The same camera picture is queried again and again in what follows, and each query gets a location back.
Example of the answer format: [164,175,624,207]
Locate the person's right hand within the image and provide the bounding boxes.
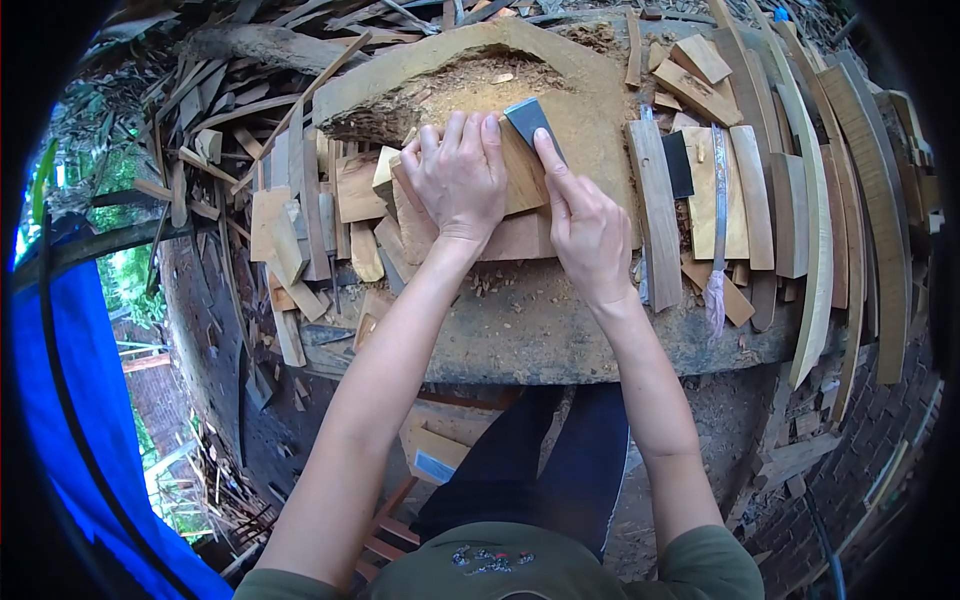
[531,127,639,309]

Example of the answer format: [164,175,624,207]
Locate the grey metal blade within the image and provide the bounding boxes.
[503,96,568,165]

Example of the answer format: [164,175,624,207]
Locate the large wooden chopping stump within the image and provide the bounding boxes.
[309,18,800,385]

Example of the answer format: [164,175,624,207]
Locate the light wooden block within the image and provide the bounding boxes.
[388,112,550,220]

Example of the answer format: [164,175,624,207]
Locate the person's body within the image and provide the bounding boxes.
[232,521,766,600]

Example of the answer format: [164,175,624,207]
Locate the person's left hand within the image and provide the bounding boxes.
[390,111,511,245]

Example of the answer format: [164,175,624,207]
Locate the pale narrow wooden slat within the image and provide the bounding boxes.
[729,125,776,272]

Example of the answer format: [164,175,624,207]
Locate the pale wood piece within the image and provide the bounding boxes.
[403,424,472,486]

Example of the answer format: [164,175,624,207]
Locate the person's right index finger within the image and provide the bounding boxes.
[531,127,580,205]

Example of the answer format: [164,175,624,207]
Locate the red-brown wooden stool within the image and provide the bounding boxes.
[351,474,423,585]

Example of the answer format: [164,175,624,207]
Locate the rough grey log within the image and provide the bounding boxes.
[178,22,370,78]

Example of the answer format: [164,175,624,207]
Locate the pile of scrap wood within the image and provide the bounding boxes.
[133,0,410,370]

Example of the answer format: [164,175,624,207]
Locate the person's legs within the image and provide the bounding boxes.
[411,382,631,562]

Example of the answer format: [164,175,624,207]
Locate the row of long curved slats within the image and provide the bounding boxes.
[708,0,939,425]

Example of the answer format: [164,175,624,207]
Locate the blue tarpaulin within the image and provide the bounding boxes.
[10,216,235,600]

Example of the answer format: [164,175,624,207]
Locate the flat wooden board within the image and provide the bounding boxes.
[391,178,558,265]

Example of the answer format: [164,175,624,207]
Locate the wide pale wooden board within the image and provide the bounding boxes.
[679,125,750,261]

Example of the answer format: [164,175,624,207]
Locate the short brown wooden slat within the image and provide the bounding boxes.
[771,152,810,280]

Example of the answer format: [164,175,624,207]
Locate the black cable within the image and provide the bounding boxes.
[801,486,849,600]

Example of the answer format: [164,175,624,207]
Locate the heap of wooden offcuts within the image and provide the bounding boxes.
[624,9,745,130]

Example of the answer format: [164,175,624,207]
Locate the person's left index finger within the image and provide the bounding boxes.
[478,113,505,165]

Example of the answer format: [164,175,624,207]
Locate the long knife with pink-wrapped handle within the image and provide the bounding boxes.
[702,123,733,340]

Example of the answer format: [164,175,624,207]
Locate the black rectangular piece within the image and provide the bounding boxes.
[661,130,696,201]

